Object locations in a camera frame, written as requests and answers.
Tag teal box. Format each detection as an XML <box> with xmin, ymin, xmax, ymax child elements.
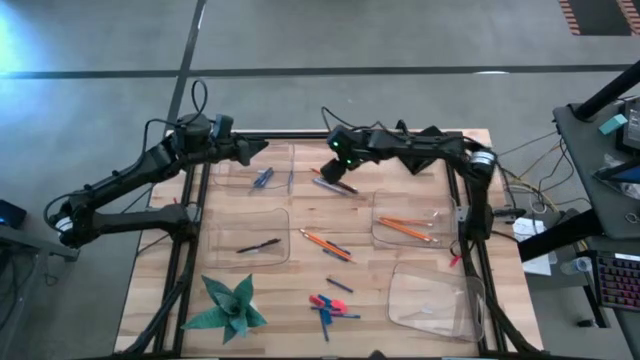
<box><xmin>598</xmin><ymin>113</ymin><xmax>629</xmax><ymax>137</ymax></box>

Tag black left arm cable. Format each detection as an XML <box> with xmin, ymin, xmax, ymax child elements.
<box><xmin>189</xmin><ymin>78</ymin><xmax>209</xmax><ymax>121</ymax></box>

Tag black box blue light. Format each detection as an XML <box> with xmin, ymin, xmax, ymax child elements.
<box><xmin>0</xmin><ymin>198</ymin><xmax>28</xmax><ymax>231</ymax></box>

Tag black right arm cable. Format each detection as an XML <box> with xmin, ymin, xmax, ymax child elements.
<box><xmin>320</xmin><ymin>105</ymin><xmax>381</xmax><ymax>134</ymax></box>

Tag black power adapter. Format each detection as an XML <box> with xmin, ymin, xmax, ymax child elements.
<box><xmin>492</xmin><ymin>207</ymin><xmax>527</xmax><ymax>225</ymax></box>

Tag orange pencil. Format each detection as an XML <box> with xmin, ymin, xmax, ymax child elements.
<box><xmin>298</xmin><ymin>228</ymin><xmax>354</xmax><ymax>261</ymax></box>
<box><xmin>377</xmin><ymin>219</ymin><xmax>440</xmax><ymax>244</ymax></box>
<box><xmin>302</xmin><ymin>232</ymin><xmax>357</xmax><ymax>264</ymax></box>
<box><xmin>309</xmin><ymin>168</ymin><xmax>346</xmax><ymax>187</ymax></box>
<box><xmin>378</xmin><ymin>215</ymin><xmax>434</xmax><ymax>227</ymax></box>

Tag lavender grey pen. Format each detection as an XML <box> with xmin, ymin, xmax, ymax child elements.
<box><xmin>312</xmin><ymin>177</ymin><xmax>353</xmax><ymax>197</ymax></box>

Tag dark tablet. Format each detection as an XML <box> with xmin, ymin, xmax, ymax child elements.
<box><xmin>592</xmin><ymin>158</ymin><xmax>640</xmax><ymax>186</ymax></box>

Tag black wedge-shaped gripper cradle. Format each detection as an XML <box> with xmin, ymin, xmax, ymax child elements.
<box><xmin>399</xmin><ymin>124</ymin><xmax>441</xmax><ymax>176</ymax></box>

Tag black slanted support pole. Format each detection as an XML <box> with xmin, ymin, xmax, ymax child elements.
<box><xmin>517</xmin><ymin>207</ymin><xmax>606</xmax><ymax>264</ymax></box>
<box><xmin>571</xmin><ymin>58</ymin><xmax>640</xmax><ymax>123</ymax></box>

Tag clear plastic bottle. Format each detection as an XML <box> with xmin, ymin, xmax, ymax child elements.
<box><xmin>559</xmin><ymin>255</ymin><xmax>594</xmax><ymax>277</ymax></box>

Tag black backlit keyboard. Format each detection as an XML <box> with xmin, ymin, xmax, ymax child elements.
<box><xmin>591</xmin><ymin>249</ymin><xmax>640</xmax><ymax>312</ymax></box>

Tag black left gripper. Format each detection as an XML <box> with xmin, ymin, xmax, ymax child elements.
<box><xmin>209</xmin><ymin>137</ymin><xmax>270</xmax><ymax>168</ymax></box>

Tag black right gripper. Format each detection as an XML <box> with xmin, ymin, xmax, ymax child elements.
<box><xmin>319</xmin><ymin>124</ymin><xmax>381</xmax><ymax>185</ymax></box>

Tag grey desk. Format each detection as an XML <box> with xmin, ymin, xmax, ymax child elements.
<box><xmin>552</xmin><ymin>94</ymin><xmax>640</xmax><ymax>241</ymax></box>
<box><xmin>582</xmin><ymin>234</ymin><xmax>640</xmax><ymax>360</ymax></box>

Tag grey side table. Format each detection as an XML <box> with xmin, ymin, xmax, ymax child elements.
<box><xmin>0</xmin><ymin>223</ymin><xmax>81</xmax><ymax>360</ymax></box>

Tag blue eraser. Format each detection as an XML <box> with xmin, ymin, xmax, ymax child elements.
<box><xmin>318</xmin><ymin>294</ymin><xmax>335</xmax><ymax>326</ymax></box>

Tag white paper sheet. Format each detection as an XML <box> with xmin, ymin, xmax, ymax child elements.
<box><xmin>511</xmin><ymin>216</ymin><xmax>560</xmax><ymax>277</ymax></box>

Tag green artificial succulent plant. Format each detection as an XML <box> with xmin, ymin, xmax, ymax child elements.
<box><xmin>179</xmin><ymin>273</ymin><xmax>269</xmax><ymax>346</ymax></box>

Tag clear plastic bin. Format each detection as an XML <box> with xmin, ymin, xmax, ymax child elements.
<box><xmin>371</xmin><ymin>187</ymin><xmax>462</xmax><ymax>250</ymax></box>
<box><xmin>214</xmin><ymin>141</ymin><xmax>296</xmax><ymax>191</ymax></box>
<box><xmin>386</xmin><ymin>262</ymin><xmax>487</xmax><ymax>344</ymax></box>
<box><xmin>201</xmin><ymin>207</ymin><xmax>292</xmax><ymax>270</ymax></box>

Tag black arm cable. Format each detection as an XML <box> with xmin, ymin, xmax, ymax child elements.
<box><xmin>320</xmin><ymin>105</ymin><xmax>381</xmax><ymax>134</ymax></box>
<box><xmin>189</xmin><ymin>78</ymin><xmax>209</xmax><ymax>121</ymax></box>

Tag black floor mat orange stripes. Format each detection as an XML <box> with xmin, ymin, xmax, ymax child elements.
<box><xmin>556</xmin><ymin>0</ymin><xmax>640</xmax><ymax>37</ymax></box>

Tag black monitor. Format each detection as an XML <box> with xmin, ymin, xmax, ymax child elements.
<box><xmin>614</xmin><ymin>96</ymin><xmax>640</xmax><ymax>156</ymax></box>

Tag purple crayon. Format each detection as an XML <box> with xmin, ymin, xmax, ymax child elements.
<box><xmin>325</xmin><ymin>277</ymin><xmax>355</xmax><ymax>294</ymax></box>

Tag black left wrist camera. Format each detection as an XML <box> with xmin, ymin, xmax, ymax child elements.
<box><xmin>213</xmin><ymin>113</ymin><xmax>236</xmax><ymax>143</ymax></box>

